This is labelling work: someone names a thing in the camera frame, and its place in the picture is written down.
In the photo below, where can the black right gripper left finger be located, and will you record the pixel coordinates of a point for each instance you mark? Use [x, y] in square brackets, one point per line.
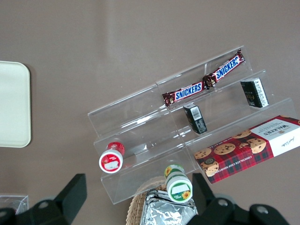
[70, 197]

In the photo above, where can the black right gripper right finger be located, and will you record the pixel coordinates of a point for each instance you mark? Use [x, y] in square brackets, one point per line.
[211, 211]

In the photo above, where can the foil wrapped sandwich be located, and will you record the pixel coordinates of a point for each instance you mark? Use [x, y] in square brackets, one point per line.
[164, 211]

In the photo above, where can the woven wicker basket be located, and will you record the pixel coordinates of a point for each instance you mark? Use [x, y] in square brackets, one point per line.
[136, 206]

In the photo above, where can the cream plastic tray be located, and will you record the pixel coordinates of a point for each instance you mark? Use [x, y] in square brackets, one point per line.
[12, 105]

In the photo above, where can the green sunflower yogurt cup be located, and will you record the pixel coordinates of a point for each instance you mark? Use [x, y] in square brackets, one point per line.
[179, 187]

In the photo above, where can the red lidded yogurt cup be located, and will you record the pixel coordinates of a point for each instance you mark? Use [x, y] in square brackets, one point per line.
[111, 160]

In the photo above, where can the clear plastic container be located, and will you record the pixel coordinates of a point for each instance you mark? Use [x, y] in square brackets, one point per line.
[12, 201]

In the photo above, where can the Walkers red tartan cookie box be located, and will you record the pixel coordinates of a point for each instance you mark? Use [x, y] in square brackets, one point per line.
[246, 150]

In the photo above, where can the small black barcode box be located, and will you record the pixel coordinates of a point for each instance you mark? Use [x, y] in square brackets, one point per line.
[195, 118]

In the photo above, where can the clear acrylic tiered stand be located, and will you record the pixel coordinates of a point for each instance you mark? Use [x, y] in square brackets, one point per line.
[140, 131]
[222, 110]

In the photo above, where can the Snickers chocolate bar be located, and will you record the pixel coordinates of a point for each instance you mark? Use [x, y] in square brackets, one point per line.
[226, 68]
[187, 90]

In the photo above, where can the black box with white side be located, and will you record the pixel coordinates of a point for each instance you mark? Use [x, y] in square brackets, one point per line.
[254, 92]

